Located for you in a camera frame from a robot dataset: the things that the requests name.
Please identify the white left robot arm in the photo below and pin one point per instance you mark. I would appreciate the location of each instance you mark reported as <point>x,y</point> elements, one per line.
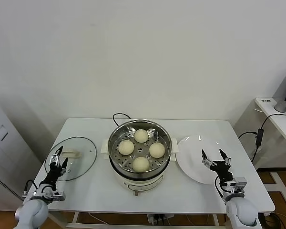
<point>31,212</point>

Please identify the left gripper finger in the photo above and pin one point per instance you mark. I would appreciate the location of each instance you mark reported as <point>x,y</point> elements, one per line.
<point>59,151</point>
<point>64,165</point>

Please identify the white side desk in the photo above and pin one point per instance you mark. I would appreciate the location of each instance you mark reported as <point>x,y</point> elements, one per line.
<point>281,126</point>

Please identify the white table frame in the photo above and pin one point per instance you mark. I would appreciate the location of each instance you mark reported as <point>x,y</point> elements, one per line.
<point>109,225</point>

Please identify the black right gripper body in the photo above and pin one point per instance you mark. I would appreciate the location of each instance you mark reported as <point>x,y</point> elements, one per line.
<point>222,171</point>

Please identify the grey cylindrical device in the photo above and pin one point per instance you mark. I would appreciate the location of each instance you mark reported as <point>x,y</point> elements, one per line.
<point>281,106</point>

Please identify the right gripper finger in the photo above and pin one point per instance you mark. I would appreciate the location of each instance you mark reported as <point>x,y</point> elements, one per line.
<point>226,159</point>
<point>206,161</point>

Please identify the perforated steel steamer basket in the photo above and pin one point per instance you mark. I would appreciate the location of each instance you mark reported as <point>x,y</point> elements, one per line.
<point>139,150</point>

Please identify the white metal cabinet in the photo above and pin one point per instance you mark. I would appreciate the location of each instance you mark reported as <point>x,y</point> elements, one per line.
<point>4,155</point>

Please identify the white power strip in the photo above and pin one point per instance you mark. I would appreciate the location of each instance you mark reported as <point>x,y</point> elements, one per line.
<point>157,218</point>

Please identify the cream electric cooker base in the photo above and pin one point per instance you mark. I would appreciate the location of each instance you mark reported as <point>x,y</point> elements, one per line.
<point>143,184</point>

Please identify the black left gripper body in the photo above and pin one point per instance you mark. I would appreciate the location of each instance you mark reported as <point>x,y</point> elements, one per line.
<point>52,176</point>

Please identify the white round plate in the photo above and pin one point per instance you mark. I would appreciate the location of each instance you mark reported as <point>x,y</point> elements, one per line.
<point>193,162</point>

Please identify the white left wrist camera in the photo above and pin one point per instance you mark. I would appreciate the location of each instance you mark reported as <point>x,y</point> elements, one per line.
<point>58,196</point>

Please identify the white steamed baozi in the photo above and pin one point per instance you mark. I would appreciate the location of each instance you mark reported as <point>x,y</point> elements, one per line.
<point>126,147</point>
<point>140,164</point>
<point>157,150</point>
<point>141,136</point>

